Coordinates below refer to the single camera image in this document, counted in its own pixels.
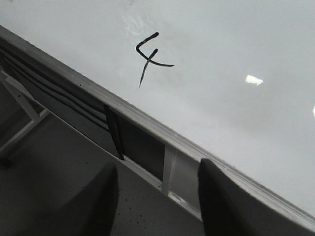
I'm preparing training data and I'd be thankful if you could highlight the dark slatted rack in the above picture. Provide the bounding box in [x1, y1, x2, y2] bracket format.
[0, 46, 124, 159]

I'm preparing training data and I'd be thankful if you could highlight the white perforated metal stand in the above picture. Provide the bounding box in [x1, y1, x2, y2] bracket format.
[0, 70, 205, 222]

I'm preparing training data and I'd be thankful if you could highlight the white whiteboard surface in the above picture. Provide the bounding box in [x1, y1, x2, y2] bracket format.
[0, 0, 315, 215]

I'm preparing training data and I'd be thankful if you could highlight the dark grey panel box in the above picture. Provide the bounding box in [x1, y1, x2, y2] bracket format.
[117, 115, 165, 180]

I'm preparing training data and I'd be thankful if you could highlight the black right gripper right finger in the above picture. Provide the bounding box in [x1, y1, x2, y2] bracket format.
[198, 158, 314, 236]

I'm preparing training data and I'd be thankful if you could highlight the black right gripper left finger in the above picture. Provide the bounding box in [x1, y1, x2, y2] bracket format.
[31, 163, 119, 236]

